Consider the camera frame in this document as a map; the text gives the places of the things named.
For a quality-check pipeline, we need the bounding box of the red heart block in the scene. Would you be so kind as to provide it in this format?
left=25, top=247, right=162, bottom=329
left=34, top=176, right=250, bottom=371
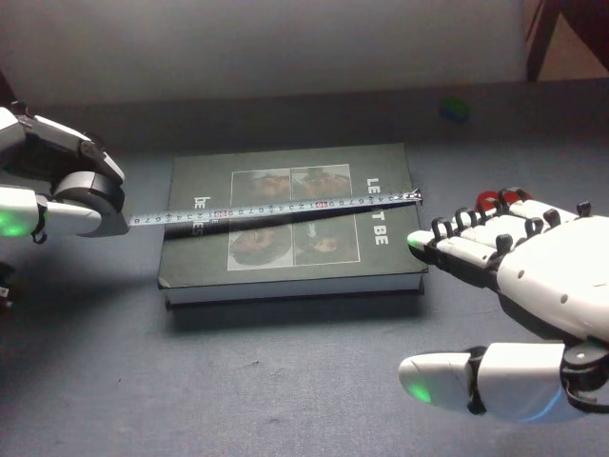
left=475, top=189, right=527, bottom=215

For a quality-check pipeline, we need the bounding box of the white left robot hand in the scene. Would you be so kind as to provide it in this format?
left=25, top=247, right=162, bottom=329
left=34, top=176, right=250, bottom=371
left=0, top=100, right=128, bottom=244

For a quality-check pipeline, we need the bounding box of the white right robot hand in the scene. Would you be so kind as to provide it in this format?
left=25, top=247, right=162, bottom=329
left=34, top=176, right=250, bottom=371
left=397, top=187, right=609, bottom=425

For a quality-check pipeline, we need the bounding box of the green and blue block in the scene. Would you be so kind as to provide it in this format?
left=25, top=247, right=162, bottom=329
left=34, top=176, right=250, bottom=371
left=438, top=96, right=472, bottom=123

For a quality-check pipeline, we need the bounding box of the brown wooden furniture frame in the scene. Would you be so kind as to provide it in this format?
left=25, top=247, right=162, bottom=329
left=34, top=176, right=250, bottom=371
left=522, top=0, right=609, bottom=83

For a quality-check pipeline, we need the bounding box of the grey table cloth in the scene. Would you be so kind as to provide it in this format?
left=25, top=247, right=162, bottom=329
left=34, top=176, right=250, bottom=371
left=0, top=78, right=609, bottom=457

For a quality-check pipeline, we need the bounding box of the black Let It Be book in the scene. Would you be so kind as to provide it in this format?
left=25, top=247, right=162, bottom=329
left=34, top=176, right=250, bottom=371
left=156, top=143, right=429, bottom=310

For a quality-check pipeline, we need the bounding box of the grey tape measure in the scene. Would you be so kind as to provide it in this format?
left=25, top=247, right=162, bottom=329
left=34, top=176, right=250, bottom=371
left=50, top=169, right=424, bottom=239

